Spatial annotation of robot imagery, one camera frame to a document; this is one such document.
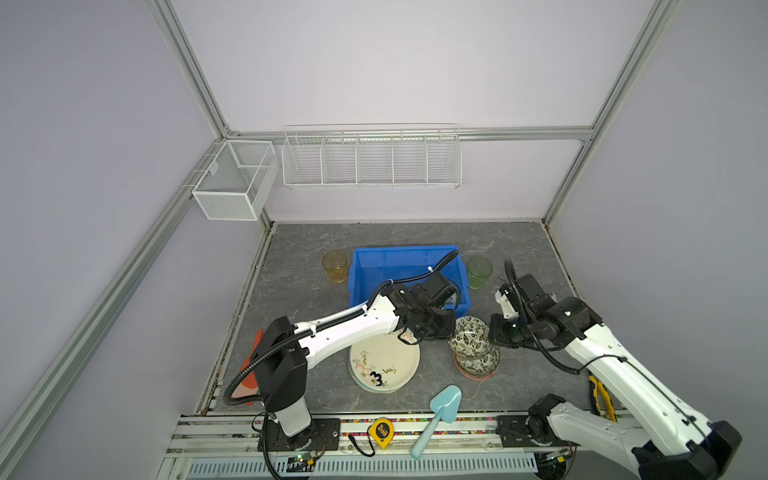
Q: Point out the teal plastic shovel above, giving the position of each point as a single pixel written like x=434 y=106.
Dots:
x=444 y=406

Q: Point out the green floral bowl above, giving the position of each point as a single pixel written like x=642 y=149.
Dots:
x=470 y=340
x=489 y=361

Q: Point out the orange patterned bowl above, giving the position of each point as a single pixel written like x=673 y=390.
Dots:
x=478 y=377

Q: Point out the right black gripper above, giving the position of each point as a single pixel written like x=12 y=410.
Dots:
x=496 y=334

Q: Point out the green glass cup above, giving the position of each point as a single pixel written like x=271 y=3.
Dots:
x=479 y=271

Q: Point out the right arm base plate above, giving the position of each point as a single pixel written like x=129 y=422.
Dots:
x=526 y=431

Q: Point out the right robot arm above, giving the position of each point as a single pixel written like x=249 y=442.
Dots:
x=672 y=440

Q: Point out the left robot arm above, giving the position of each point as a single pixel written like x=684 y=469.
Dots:
x=275 y=375

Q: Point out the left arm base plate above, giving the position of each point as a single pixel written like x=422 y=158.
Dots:
x=322 y=434

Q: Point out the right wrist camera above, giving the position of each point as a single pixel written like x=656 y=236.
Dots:
x=502 y=298

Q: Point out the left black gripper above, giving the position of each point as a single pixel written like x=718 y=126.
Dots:
x=447 y=330

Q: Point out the red work glove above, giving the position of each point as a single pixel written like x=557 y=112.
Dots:
x=249 y=386

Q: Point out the white mesh basket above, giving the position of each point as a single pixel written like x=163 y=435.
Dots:
x=237 y=181

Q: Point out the amber glass cup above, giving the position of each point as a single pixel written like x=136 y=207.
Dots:
x=335 y=265

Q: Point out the yellow tape measure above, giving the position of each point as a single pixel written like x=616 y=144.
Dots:
x=382 y=432

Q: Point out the white wire rack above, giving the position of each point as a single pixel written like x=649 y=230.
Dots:
x=372 y=156

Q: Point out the cream floral plate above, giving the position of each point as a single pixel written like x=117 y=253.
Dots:
x=385 y=352

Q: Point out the blue plastic bin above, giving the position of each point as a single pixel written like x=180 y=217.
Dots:
x=372 y=266

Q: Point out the green rimmed bottom plate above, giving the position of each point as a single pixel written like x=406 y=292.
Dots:
x=379 y=381

